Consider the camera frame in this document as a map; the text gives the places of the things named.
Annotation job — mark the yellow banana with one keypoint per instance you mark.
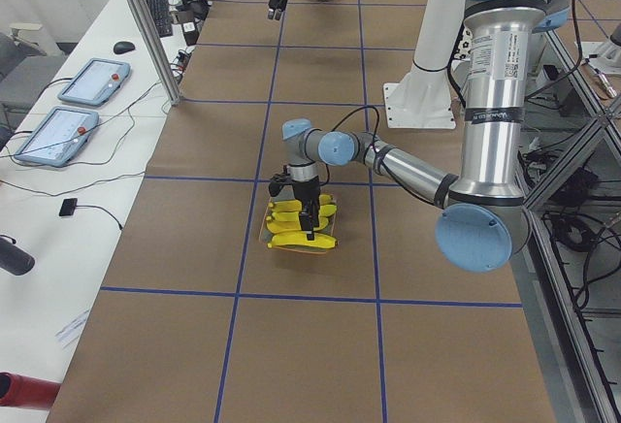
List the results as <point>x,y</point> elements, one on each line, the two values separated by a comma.
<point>276,227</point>
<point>296,205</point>
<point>290,216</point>
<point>301,239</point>

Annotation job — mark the grey square plate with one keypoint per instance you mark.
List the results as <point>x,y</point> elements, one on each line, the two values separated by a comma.
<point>265,236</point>

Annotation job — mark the black keyboard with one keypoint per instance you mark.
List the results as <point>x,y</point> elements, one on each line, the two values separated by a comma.
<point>160,14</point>

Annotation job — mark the black computer mouse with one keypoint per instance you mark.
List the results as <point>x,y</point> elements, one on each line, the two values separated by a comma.
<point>122,47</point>

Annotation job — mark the far teach pendant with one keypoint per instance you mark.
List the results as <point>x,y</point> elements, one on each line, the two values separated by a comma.
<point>95,83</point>

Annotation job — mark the teach pendant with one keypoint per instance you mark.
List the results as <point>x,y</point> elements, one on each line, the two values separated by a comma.
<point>95,83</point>
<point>59,137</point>

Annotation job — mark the small black device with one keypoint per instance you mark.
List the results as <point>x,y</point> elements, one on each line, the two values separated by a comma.
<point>68,207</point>

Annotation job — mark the near teach pendant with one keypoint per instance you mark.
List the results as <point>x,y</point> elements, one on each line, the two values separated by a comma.
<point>59,137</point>

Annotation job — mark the red cylinder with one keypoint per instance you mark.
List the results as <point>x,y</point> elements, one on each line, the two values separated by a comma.
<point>27,392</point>

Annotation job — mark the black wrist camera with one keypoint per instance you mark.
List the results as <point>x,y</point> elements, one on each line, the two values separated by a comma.
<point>278,182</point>

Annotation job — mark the aluminium frame post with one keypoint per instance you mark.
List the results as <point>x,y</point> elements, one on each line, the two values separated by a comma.
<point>155,49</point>

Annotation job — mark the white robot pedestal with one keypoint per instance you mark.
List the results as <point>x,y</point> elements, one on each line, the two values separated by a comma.
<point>422,99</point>

